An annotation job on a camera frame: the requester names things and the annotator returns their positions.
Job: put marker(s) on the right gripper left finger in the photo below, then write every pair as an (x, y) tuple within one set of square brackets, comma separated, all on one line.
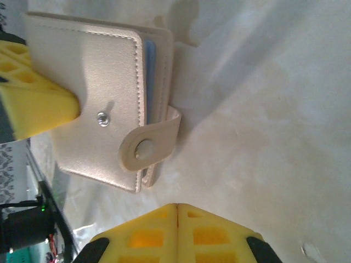
[(145, 238)]

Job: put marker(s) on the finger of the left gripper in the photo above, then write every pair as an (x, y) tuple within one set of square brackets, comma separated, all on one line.
[(41, 109)]

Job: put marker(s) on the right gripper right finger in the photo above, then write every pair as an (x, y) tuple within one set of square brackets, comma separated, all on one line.
[(214, 238)]

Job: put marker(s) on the beige leather card holder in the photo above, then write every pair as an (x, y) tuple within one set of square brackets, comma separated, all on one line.
[(96, 96)]

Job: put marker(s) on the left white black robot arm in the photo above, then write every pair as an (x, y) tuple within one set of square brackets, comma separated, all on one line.
[(24, 227)]

